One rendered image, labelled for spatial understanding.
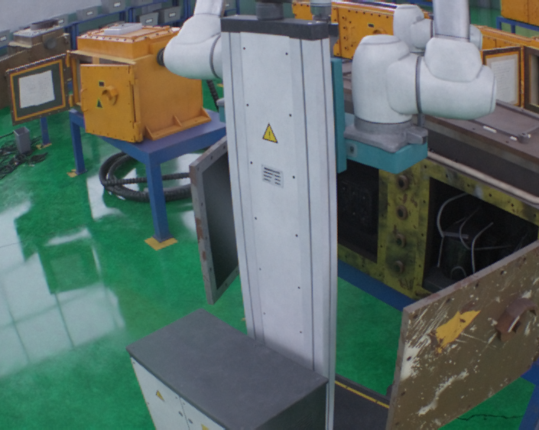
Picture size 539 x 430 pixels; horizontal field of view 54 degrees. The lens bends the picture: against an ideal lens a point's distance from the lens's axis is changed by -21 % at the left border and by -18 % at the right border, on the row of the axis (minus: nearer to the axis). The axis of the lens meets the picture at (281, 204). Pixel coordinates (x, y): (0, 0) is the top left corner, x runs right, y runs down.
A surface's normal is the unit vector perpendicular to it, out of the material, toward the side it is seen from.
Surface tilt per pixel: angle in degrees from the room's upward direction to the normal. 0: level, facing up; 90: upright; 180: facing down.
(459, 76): 77
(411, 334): 90
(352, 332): 0
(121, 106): 90
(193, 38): 60
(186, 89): 90
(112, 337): 0
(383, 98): 91
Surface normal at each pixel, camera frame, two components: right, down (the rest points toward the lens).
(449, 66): -0.39, 0.21
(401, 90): -0.30, 0.47
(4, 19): 0.63, 0.31
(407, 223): -0.79, 0.31
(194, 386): -0.05, -0.90
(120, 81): -0.59, 0.38
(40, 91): 0.36, 0.39
